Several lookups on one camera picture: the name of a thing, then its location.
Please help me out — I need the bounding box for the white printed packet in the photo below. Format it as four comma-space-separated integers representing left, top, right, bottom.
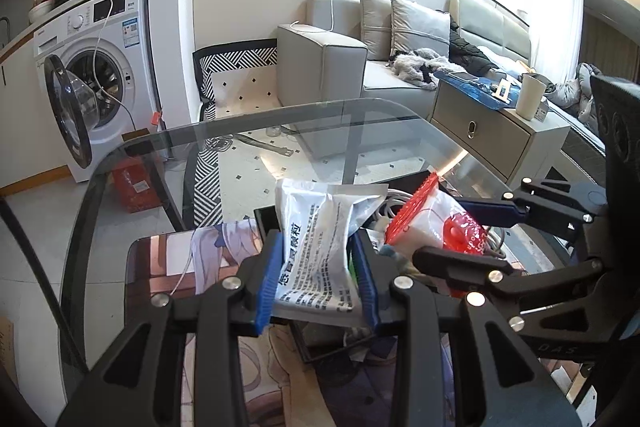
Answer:
273, 178, 388, 326

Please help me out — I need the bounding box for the grey cable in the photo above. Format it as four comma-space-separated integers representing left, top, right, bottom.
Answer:
372, 188, 417, 228

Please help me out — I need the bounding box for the red and white packet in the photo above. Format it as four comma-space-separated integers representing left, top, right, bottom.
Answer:
384, 173, 487, 259

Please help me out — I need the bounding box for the beige side cabinet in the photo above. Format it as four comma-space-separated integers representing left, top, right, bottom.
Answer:
431, 82, 570, 187

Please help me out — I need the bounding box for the black cardboard box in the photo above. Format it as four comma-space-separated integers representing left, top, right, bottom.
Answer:
252, 171, 522, 365

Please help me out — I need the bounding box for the blue mat on cabinet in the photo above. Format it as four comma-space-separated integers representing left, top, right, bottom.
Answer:
434, 70, 521, 110

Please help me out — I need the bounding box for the white cup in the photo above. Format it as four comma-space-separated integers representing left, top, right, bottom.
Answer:
515, 74, 546, 120

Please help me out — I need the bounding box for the black jacket on sofa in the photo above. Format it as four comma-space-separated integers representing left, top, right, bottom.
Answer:
448, 20, 498, 77

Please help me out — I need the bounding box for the grey fluffy cloth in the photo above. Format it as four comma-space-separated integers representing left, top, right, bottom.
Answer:
388, 48, 450, 83

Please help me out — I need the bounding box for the red box under table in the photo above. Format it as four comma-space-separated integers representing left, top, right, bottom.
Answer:
112, 158, 160, 213

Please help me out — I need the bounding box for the grey sofa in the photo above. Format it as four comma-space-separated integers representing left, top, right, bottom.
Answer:
275, 0, 606, 148

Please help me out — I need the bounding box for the grey cushion right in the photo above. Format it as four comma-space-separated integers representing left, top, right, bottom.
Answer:
390, 0, 451, 57

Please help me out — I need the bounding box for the grey cushion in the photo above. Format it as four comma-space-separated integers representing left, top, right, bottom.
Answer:
359, 0, 392, 61
390, 0, 451, 57

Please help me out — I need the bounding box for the black patterned chair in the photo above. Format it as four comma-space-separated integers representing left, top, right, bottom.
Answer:
193, 38, 281, 121

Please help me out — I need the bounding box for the grey cushion left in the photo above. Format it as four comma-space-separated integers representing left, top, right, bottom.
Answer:
359, 0, 392, 61

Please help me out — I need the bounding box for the white washing machine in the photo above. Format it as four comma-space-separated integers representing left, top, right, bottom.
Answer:
34, 0, 160, 182

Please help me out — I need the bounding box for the white bowl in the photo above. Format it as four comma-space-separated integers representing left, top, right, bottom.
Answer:
28, 0, 54, 24

